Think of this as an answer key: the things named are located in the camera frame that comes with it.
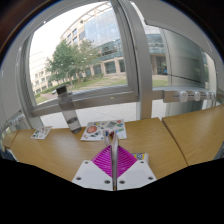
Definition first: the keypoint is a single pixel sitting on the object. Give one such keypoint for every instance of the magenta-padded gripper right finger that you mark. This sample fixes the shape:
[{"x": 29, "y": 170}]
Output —
[{"x": 136, "y": 175}]

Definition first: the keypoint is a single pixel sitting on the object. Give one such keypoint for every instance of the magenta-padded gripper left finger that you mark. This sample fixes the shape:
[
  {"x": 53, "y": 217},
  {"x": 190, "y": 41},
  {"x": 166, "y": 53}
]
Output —
[{"x": 91, "y": 175}]

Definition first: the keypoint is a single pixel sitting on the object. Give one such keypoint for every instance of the large colourful sticker sheet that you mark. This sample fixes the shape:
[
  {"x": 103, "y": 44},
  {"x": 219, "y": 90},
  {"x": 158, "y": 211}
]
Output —
[{"x": 96, "y": 130}]

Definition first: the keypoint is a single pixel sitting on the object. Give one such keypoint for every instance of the small colourful sticker sheet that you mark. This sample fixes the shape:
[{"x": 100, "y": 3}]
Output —
[{"x": 41, "y": 132}]

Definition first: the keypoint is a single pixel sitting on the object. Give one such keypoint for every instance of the clear water bottle black cap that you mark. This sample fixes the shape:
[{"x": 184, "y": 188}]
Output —
[{"x": 69, "y": 111}]

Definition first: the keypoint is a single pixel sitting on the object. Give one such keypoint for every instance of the green tree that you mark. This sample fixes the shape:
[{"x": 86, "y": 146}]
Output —
[{"x": 68, "y": 61}]

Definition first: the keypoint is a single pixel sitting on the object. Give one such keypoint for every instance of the glass-fronted building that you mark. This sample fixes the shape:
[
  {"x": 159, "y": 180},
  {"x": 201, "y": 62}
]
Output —
[{"x": 103, "y": 33}]

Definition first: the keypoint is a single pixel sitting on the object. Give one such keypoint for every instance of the grey window frame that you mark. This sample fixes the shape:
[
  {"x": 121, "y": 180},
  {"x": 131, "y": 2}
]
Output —
[{"x": 100, "y": 97}]

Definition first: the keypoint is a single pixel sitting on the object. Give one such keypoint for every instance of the white socket trunking rail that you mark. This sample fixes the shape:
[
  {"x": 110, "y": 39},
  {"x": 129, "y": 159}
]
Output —
[
  {"x": 190, "y": 96},
  {"x": 13, "y": 121}
]

